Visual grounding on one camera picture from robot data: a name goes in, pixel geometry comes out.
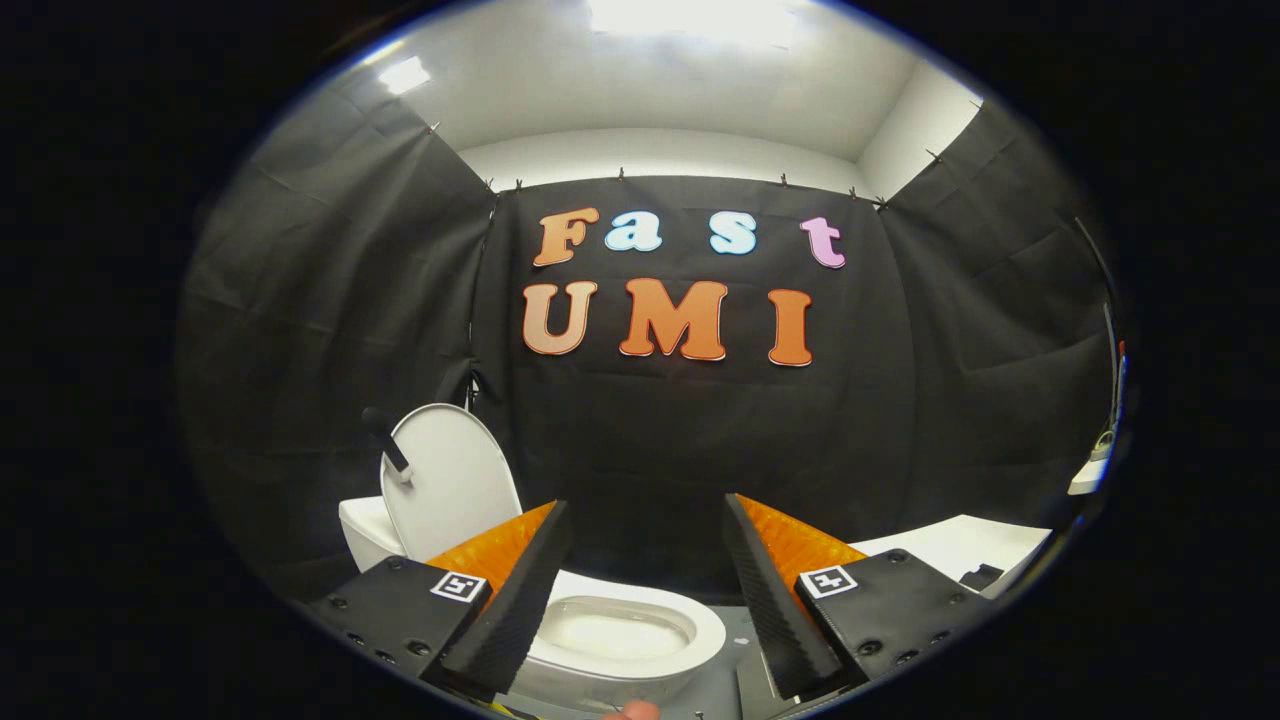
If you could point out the white toilet lid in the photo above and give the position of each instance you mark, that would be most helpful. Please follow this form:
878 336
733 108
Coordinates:
450 480

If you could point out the large ceiling light panel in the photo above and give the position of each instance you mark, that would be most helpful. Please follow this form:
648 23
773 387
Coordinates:
690 18

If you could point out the small ceiling light panel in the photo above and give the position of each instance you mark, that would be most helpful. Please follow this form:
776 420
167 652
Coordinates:
403 75

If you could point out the white toilet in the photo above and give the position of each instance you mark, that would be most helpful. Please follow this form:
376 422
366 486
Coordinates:
620 640

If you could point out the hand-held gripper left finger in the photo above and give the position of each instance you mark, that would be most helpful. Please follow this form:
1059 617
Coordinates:
520 600

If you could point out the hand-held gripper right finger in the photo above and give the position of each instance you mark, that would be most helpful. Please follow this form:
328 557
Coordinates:
770 600

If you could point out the small grey device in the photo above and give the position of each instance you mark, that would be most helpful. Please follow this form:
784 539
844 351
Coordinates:
1102 446

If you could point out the black backdrop cloth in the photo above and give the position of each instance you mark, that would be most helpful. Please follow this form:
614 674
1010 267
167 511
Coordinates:
650 440

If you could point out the white shelf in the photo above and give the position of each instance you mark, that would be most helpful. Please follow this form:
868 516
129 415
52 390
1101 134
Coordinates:
1088 480

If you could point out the white cabinet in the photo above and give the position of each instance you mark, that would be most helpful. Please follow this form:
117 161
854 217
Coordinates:
950 545

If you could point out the black curved pole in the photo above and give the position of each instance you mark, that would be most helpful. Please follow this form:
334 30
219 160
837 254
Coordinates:
1098 260

